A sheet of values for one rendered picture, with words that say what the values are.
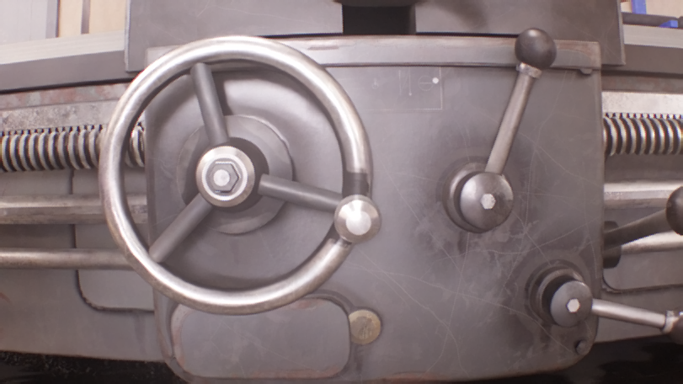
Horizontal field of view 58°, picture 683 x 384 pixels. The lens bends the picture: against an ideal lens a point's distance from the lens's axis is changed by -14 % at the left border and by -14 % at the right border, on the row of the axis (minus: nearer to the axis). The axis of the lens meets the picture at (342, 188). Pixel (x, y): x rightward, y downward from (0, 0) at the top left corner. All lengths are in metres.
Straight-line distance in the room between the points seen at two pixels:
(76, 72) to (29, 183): 0.14
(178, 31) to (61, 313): 0.35
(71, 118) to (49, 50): 0.09
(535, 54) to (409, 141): 0.13
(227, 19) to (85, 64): 0.24
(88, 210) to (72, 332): 0.19
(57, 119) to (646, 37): 0.69
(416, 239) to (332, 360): 0.12
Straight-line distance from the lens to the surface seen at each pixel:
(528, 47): 0.52
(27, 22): 4.45
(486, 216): 0.53
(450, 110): 0.57
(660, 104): 0.81
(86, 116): 0.77
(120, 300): 0.79
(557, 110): 0.60
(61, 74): 0.78
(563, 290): 0.56
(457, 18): 0.58
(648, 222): 0.58
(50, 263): 0.72
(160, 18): 0.73
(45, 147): 0.71
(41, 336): 0.85
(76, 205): 0.70
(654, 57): 0.81
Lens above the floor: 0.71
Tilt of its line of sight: 4 degrees down
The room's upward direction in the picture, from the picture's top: 1 degrees counter-clockwise
